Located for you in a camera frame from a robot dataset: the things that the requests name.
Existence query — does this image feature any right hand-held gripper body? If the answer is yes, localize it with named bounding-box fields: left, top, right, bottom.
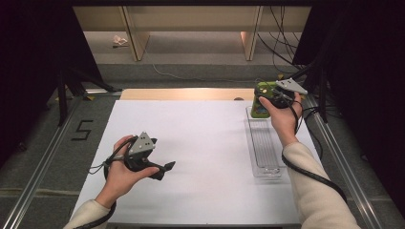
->
left=268, top=77, right=309, bottom=110

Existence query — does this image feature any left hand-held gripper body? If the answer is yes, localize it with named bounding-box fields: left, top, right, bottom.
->
left=123, top=131, right=160, bottom=173

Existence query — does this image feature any green phone case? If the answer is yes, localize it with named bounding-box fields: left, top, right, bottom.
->
left=250, top=80, right=278, bottom=119

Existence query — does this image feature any clear plastic tray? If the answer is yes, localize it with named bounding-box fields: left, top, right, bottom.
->
left=244, top=105, right=288, bottom=178

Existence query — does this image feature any person's right hand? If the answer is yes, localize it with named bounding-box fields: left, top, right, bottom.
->
left=258, top=92, right=304, bottom=148

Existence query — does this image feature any person's left hand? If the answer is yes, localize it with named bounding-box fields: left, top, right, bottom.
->
left=95, top=135, right=160, bottom=209

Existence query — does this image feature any black metal stand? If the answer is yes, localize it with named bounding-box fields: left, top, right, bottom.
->
left=56, top=68, right=122, bottom=127
left=299, top=63, right=330, bottom=124

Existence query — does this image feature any black curtain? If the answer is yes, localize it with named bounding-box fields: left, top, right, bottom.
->
left=292, top=0, right=405, bottom=208
left=0, top=0, right=103, bottom=160

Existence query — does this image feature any crumpled paper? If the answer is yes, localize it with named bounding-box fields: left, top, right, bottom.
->
left=112, top=34, right=129, bottom=49

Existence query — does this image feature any long wooden desk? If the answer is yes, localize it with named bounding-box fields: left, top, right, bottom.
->
left=72, top=5, right=312, bottom=62

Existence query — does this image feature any bundle of black cables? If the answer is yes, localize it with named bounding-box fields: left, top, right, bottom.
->
left=256, top=5, right=307, bottom=74

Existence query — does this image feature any white cable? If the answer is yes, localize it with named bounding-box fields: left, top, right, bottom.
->
left=144, top=47, right=256, bottom=83

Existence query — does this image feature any right hand-held gripper cable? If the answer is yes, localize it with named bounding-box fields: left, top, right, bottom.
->
left=280, top=94, right=348, bottom=204

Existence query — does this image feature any aluminium floor rail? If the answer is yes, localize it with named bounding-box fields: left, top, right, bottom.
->
left=305, top=94, right=381, bottom=229
left=0, top=94, right=84, bottom=229

